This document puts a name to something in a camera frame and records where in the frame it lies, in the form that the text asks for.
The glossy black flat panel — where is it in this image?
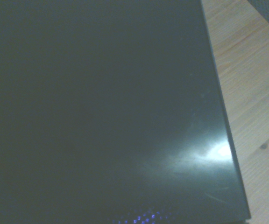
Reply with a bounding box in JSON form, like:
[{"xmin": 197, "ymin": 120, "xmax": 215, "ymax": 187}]
[{"xmin": 0, "ymin": 0, "xmax": 252, "ymax": 224}]

